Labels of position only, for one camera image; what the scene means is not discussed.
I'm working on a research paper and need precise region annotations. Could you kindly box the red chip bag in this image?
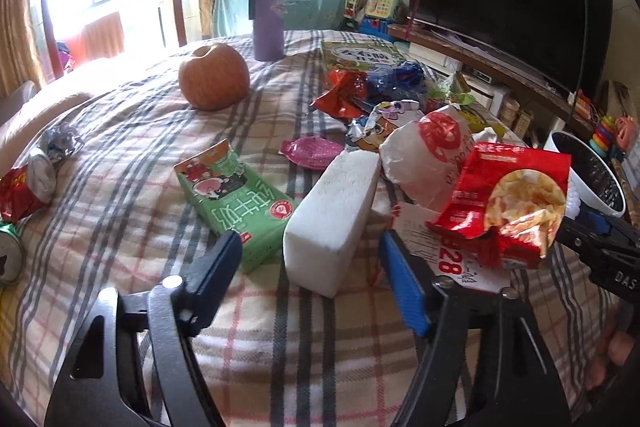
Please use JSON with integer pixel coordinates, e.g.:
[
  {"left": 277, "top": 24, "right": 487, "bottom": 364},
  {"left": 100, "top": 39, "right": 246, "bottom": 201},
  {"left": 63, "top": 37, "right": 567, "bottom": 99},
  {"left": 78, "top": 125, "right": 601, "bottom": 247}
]
[{"left": 428, "top": 142, "right": 572, "bottom": 270}]

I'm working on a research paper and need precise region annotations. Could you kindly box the yellow snack bag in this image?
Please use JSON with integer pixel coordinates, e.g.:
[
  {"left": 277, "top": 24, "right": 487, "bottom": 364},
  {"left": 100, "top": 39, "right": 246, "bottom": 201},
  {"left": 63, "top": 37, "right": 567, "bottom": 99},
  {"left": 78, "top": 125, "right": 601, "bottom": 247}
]
[{"left": 458, "top": 105, "right": 492, "bottom": 134}]

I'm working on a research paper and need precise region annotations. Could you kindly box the white foam block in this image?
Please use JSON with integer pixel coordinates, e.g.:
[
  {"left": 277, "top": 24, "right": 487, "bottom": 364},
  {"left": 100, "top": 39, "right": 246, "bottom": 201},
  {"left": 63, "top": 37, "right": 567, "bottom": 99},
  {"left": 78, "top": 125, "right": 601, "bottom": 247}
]
[{"left": 283, "top": 150, "right": 381, "bottom": 298}]

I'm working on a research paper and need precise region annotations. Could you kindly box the green milk carton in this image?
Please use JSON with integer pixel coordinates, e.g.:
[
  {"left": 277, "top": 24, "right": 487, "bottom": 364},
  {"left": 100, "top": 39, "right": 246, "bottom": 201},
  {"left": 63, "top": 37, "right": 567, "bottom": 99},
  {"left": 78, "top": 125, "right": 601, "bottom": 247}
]
[{"left": 174, "top": 140, "right": 296, "bottom": 273}]

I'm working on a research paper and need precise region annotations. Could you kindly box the cartoon printed wrapper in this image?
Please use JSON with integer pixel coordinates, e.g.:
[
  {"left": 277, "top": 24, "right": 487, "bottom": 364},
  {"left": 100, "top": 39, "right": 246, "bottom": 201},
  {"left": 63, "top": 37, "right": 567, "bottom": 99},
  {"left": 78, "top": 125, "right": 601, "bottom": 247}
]
[{"left": 346, "top": 100, "right": 424, "bottom": 152}]

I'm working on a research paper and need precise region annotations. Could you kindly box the white trash bin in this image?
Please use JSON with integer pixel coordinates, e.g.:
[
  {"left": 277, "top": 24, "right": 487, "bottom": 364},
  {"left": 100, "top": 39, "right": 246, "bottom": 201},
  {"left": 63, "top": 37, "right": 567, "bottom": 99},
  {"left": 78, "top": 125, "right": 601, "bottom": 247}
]
[{"left": 544, "top": 131, "right": 626, "bottom": 218}]

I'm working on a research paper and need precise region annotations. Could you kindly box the person's right hand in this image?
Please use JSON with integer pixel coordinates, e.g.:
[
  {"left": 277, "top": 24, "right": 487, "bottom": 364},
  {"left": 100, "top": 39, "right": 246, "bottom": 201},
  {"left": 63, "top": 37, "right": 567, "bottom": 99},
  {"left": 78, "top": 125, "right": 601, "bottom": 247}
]
[{"left": 585, "top": 305, "right": 636, "bottom": 391}]

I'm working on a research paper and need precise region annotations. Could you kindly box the green soda can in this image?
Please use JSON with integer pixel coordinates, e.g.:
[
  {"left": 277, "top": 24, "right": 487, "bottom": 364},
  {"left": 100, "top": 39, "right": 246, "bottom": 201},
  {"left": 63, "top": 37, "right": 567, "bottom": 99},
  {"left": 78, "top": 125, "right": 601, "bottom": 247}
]
[{"left": 0, "top": 222, "right": 25, "bottom": 286}]

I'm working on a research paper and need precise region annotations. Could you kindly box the white TV cabinet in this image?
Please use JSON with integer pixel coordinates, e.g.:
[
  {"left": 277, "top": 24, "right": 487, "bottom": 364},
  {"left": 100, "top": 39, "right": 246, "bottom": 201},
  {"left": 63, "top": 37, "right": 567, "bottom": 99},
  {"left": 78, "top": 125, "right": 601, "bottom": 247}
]
[{"left": 408, "top": 42, "right": 520, "bottom": 128}]

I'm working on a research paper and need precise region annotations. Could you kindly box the crushed red can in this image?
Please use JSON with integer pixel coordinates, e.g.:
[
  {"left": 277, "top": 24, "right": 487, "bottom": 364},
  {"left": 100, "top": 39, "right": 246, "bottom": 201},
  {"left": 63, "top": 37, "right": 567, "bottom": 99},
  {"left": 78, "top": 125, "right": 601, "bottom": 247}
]
[{"left": 0, "top": 147, "right": 56, "bottom": 225}]

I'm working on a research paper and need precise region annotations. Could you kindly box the green snack wrapper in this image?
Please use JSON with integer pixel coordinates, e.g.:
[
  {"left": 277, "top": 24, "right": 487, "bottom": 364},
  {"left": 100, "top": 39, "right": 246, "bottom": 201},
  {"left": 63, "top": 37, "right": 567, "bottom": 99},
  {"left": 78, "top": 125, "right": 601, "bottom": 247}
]
[{"left": 426, "top": 72, "right": 475, "bottom": 112}]

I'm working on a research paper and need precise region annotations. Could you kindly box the black television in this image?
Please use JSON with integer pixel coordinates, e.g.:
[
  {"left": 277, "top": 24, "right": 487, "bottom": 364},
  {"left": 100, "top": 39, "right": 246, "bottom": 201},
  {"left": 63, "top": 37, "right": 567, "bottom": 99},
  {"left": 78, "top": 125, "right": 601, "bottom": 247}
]
[{"left": 408, "top": 0, "right": 614, "bottom": 101}]

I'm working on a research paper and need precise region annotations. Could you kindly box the crumpled foil ball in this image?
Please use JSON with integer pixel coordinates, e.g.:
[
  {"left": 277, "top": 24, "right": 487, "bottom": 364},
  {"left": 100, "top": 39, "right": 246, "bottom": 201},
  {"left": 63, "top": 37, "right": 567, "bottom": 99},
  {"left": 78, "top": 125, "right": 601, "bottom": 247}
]
[{"left": 39, "top": 122, "right": 84, "bottom": 165}]

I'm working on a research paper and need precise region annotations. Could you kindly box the blue crumpled wrapper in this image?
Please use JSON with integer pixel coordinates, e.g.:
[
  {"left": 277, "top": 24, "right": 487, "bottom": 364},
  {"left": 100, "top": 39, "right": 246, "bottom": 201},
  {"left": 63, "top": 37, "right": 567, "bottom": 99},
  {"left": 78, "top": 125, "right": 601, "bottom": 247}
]
[{"left": 366, "top": 61, "right": 427, "bottom": 104}]

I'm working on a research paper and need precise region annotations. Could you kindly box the pink snack wrapper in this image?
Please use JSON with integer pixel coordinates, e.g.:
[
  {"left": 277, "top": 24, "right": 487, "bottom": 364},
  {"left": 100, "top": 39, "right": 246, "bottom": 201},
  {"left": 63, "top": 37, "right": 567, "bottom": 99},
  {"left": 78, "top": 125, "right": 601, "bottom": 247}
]
[{"left": 279, "top": 136, "right": 344, "bottom": 171}]

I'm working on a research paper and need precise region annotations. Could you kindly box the plaid blanket table cover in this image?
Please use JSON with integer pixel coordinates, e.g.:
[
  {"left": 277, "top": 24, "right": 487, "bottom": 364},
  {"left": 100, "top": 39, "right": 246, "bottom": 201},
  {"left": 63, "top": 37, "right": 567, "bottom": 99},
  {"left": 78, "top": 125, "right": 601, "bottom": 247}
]
[{"left": 0, "top": 28, "right": 622, "bottom": 427}]

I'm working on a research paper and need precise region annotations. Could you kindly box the red crumpled wrapper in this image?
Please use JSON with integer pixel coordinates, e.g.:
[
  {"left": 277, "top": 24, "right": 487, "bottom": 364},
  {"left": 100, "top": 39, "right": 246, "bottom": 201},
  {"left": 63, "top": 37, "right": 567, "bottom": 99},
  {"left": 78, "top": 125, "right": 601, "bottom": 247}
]
[{"left": 310, "top": 68, "right": 368, "bottom": 119}]

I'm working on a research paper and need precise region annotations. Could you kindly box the yellow toy cash register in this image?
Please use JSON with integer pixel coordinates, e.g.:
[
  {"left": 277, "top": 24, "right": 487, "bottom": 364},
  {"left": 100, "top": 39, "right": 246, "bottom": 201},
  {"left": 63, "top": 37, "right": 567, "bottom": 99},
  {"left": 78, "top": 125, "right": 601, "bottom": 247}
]
[{"left": 364, "top": 0, "right": 407, "bottom": 24}]

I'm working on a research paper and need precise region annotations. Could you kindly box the red apple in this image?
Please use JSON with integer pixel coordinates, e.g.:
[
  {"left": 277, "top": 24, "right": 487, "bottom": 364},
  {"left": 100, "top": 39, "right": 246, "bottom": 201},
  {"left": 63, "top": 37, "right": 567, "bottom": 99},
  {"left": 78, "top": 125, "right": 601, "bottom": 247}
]
[{"left": 178, "top": 43, "right": 250, "bottom": 112}]

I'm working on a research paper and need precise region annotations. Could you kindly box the teal covered furniture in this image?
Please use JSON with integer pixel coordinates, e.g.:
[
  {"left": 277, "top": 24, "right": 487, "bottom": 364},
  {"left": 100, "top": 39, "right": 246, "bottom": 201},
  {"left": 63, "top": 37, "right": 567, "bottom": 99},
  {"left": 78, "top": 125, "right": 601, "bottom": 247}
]
[{"left": 212, "top": 0, "right": 345, "bottom": 37}]

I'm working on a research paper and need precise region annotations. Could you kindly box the purple thermos bottle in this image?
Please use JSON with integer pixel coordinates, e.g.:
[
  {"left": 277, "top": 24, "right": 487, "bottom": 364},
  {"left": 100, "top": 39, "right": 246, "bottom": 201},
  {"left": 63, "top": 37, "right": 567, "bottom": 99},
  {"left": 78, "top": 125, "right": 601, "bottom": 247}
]
[{"left": 248, "top": 0, "right": 284, "bottom": 62}]

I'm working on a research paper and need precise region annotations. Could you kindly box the rainbow stacking ring toy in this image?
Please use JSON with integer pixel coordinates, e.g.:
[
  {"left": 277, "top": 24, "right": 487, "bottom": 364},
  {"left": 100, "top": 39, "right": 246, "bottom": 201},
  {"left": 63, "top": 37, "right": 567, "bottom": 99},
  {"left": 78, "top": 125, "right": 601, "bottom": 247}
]
[{"left": 589, "top": 116, "right": 616, "bottom": 158}]

